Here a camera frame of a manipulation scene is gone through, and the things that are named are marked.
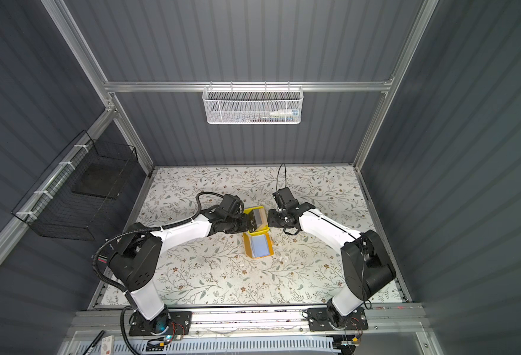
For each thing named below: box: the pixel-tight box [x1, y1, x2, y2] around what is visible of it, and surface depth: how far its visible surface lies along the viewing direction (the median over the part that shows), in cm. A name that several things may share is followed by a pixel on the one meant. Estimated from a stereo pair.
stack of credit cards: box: [253, 207, 268, 231], surface depth 98 cm
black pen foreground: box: [82, 329, 106, 355], surface depth 72 cm
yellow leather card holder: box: [242, 231, 275, 260], surface depth 93 cm
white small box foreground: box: [100, 335, 115, 355], surface depth 70 cm
